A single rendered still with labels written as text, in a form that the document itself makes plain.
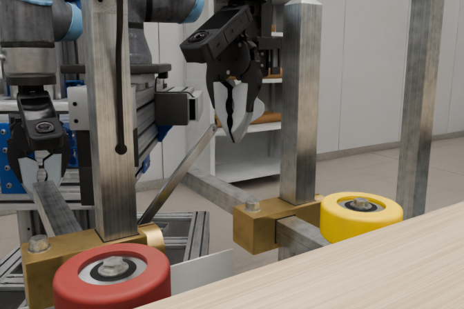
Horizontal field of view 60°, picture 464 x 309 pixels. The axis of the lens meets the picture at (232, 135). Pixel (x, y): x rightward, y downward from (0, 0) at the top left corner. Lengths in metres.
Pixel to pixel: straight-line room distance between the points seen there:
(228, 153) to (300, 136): 3.10
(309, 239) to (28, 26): 0.49
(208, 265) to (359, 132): 4.21
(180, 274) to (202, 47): 0.28
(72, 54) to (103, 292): 1.01
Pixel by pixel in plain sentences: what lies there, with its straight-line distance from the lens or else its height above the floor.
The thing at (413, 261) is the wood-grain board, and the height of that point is 0.90.
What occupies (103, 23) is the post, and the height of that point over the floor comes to 1.08.
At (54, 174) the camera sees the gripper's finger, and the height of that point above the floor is 0.87.
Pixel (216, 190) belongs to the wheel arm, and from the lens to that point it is 0.65.
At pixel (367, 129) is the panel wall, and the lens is 4.79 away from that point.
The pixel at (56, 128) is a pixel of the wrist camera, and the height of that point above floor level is 0.95.
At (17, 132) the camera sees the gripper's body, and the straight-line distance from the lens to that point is 0.69.
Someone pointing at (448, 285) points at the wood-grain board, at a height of 0.90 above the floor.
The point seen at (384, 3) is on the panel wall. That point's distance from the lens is 4.88.
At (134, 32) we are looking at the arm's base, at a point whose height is 1.11.
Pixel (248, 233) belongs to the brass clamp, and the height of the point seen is 0.84.
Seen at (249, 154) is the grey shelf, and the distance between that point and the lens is 3.74.
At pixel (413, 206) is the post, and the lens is 0.76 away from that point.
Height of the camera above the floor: 1.05
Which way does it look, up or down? 11 degrees down
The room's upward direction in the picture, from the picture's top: straight up
